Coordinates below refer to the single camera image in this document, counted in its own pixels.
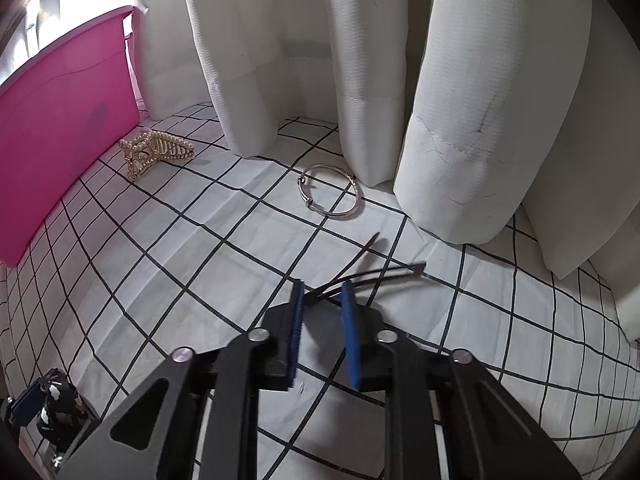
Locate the white curtain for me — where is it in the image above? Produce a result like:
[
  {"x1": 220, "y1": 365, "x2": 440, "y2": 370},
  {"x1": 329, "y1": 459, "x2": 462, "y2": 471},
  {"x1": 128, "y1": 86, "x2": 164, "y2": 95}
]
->
[{"x1": 122, "y1": 0, "x2": 640, "y2": 342}]

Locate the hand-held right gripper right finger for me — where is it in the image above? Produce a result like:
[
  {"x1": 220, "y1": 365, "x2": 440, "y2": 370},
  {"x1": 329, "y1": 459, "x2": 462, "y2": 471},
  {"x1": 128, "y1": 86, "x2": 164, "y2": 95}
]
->
[{"x1": 340, "y1": 281, "x2": 583, "y2": 480}]

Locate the black checked white tablecloth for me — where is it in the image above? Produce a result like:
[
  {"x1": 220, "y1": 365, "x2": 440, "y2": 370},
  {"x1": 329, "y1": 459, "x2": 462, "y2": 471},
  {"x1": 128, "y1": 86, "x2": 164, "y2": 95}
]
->
[{"x1": 0, "y1": 102, "x2": 640, "y2": 480}]

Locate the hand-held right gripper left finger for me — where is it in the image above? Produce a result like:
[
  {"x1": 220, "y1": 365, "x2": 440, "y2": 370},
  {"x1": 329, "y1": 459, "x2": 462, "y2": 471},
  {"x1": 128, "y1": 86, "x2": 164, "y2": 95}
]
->
[{"x1": 50, "y1": 279, "x2": 307, "y2": 480}]

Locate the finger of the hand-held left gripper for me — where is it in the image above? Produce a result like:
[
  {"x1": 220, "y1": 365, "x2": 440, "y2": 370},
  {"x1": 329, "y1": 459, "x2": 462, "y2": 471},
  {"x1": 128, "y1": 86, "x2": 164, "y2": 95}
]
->
[{"x1": 0, "y1": 379, "x2": 52, "y2": 427}]

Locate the pink plastic storage box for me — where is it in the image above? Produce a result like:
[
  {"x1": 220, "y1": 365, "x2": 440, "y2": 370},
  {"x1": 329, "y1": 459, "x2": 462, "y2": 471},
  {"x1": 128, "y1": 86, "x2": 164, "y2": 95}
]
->
[{"x1": 0, "y1": 5, "x2": 142, "y2": 268}]

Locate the black hair clip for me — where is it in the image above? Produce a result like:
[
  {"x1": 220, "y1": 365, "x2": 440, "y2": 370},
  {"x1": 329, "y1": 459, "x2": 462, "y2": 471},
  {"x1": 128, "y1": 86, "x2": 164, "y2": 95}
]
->
[{"x1": 304, "y1": 232, "x2": 429, "y2": 307}]

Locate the black white patterned scrunchie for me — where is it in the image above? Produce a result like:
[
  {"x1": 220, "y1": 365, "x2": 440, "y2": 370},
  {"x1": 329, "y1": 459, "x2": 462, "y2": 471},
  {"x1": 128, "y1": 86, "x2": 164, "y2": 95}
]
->
[{"x1": 36, "y1": 368, "x2": 96, "y2": 455}]

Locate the silver clasp bracelet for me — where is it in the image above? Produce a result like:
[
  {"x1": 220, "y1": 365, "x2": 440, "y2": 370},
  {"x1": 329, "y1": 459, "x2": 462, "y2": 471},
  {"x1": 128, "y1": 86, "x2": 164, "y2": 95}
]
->
[{"x1": 298, "y1": 162, "x2": 362, "y2": 219}]

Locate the pearl hair claw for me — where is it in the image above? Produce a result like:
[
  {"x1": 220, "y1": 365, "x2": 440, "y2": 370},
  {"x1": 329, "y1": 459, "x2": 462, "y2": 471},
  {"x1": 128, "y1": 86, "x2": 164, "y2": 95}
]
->
[{"x1": 119, "y1": 128, "x2": 197, "y2": 183}]

